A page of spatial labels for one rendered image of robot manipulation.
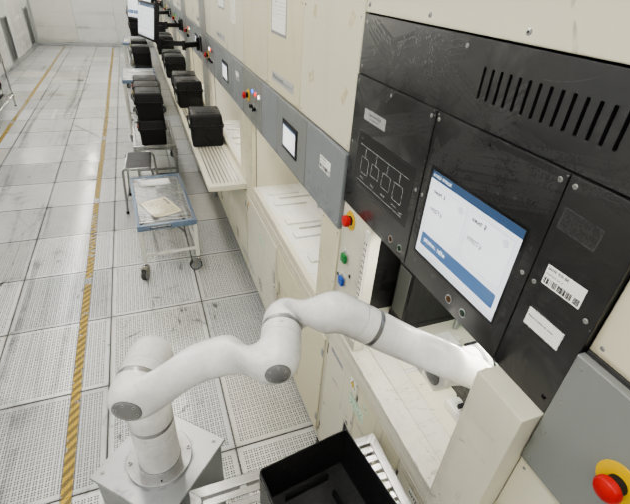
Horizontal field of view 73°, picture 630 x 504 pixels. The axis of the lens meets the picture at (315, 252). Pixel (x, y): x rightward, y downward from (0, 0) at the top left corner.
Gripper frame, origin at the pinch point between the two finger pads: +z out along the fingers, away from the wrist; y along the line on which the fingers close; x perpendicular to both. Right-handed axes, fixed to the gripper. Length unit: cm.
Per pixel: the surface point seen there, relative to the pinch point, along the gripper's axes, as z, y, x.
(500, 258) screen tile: -31, 7, 39
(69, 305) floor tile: -157, -212, -123
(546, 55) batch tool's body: -31, 1, 73
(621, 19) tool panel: -31, 11, 79
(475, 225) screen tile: -31, -2, 41
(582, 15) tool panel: -31, 5, 79
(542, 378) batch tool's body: -30.9, 23.7, 24.7
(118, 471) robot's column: -111, -27, -46
